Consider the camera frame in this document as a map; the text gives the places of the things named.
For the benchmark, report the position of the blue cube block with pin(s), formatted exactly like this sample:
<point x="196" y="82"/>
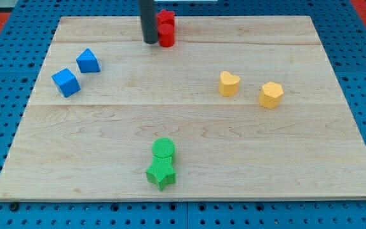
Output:
<point x="66" y="82"/>

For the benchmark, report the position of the green cylinder block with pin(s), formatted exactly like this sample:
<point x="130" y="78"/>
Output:
<point x="164" y="148"/>

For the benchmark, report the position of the yellow heart block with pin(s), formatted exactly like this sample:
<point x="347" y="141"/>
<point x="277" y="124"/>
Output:
<point x="228" y="84"/>

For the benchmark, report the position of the green star block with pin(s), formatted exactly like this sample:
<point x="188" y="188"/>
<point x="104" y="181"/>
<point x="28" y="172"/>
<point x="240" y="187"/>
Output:
<point x="161" y="172"/>

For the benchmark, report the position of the light wooden board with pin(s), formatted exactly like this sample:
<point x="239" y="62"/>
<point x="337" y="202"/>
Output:
<point x="96" y="145"/>

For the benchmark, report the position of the red cylinder block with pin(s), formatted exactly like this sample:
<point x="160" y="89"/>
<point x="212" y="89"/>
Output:
<point x="166" y="35"/>

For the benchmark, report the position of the yellow hexagon block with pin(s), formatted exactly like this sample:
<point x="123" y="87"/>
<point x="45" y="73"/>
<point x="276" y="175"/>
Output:
<point x="270" y="95"/>

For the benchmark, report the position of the red star block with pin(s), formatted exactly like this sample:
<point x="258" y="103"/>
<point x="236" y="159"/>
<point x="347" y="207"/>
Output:
<point x="165" y="20"/>

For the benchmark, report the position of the blue triangular prism block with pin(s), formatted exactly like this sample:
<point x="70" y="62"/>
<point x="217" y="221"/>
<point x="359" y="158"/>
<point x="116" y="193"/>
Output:
<point x="87" y="62"/>

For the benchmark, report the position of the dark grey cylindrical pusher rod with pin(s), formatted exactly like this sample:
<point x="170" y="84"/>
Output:
<point x="148" y="21"/>

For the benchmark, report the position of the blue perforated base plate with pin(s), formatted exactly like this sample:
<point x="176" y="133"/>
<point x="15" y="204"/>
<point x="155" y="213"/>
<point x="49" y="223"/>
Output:
<point x="25" y="40"/>

